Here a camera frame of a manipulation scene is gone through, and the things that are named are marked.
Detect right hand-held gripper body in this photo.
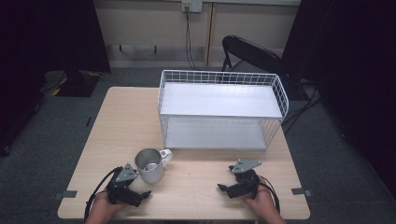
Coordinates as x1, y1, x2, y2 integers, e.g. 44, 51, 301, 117
226, 159, 263, 201

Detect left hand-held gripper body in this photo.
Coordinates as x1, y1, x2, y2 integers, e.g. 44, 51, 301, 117
106, 162, 144, 208

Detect metal mug with white handle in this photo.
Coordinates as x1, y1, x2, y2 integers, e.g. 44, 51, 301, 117
134, 147, 174, 184

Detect person's right hand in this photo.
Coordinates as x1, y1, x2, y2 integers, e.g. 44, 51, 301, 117
242, 186, 278, 219

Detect person's left hand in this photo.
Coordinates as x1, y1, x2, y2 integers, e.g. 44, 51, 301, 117
91, 189, 128, 218

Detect grey tape marker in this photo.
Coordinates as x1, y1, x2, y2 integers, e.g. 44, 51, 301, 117
290, 187, 313, 198
53, 189, 78, 201

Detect stand base with yellow tape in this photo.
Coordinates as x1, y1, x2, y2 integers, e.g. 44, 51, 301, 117
39, 69, 102, 98

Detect black folding chair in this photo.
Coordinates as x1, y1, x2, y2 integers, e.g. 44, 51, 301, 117
220, 35, 286, 78

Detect black curtain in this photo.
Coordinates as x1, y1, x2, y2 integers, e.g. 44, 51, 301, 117
0, 0, 112, 157
279, 0, 396, 200

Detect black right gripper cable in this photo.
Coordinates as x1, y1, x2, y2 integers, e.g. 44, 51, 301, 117
258, 175, 281, 214

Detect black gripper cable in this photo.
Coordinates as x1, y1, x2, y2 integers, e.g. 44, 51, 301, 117
258, 175, 281, 214
83, 166, 124, 222

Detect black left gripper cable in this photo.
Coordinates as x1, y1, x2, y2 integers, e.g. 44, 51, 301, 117
83, 166, 124, 222

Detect white wire shelf rack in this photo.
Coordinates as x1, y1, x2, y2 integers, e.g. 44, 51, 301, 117
157, 69, 290, 152

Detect black floor cables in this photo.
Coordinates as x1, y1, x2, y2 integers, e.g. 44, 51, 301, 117
280, 81, 325, 135

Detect black wall socket cable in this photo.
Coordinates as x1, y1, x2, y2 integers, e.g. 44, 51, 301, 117
185, 7, 202, 72

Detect white wall socket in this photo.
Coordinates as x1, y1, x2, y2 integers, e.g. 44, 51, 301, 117
181, 0, 204, 14

